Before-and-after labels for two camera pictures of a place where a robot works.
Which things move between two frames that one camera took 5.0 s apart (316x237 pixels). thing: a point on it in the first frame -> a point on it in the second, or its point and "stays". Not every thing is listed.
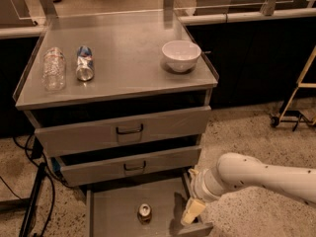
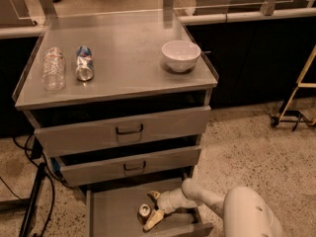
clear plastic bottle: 54,69 stays
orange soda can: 144,213 stays
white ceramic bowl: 181,54 stays
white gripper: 199,186 -> 167,200
